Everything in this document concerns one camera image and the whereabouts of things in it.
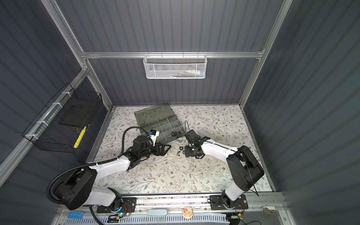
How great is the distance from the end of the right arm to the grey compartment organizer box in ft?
0.71

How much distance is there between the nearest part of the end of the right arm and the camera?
0.66 m

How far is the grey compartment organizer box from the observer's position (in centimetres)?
102
